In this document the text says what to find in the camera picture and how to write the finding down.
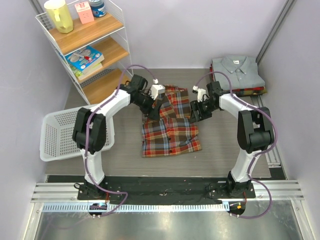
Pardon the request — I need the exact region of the pink box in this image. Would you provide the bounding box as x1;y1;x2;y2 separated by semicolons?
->
74;1;95;24

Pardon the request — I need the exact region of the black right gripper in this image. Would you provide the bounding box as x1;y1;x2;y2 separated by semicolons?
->
189;98;218;124

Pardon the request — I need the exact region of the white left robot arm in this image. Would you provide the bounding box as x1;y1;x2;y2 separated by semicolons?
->
72;74;166;200

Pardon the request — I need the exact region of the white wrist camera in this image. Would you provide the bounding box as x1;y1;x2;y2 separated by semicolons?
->
192;85;207;103
150;78;166;100

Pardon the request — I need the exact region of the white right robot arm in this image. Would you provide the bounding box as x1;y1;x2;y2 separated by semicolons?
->
190;81;275;198

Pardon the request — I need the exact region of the yellow pitcher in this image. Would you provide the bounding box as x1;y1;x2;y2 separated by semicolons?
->
44;0;74;34

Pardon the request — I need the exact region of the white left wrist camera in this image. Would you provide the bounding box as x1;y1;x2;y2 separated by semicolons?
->
150;78;166;100

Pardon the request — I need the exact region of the blue book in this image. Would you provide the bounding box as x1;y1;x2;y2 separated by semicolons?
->
65;45;105;71

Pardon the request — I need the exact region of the white slotted cable duct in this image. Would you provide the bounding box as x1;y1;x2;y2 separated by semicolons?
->
42;202;230;213

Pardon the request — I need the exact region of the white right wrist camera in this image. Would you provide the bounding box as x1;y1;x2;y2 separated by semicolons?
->
192;85;207;103

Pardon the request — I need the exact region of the white plastic basket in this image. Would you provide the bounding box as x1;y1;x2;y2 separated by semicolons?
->
39;104;115;162

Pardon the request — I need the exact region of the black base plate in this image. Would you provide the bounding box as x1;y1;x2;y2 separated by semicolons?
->
73;176;256;205

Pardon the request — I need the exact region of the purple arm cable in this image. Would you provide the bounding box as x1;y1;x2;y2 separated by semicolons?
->
194;71;280;220
83;64;157;216

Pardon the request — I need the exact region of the green book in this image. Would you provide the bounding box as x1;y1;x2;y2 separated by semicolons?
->
69;62;103;82

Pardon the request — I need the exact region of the white wire wooden shelf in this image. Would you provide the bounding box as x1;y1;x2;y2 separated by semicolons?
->
35;0;132;104

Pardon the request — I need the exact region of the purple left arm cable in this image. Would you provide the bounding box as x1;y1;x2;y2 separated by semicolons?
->
83;64;157;216

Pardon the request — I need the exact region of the folded grey shirt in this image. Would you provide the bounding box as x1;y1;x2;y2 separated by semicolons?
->
211;55;265;90

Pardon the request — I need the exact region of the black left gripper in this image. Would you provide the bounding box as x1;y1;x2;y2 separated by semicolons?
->
133;91;163;121

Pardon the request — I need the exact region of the brown red plaid shirt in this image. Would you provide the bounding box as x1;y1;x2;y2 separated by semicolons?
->
141;85;202;158

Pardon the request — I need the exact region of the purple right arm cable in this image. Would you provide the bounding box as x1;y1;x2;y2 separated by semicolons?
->
194;71;280;220

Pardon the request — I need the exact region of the blue white jar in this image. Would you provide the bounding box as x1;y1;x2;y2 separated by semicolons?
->
88;0;107;18

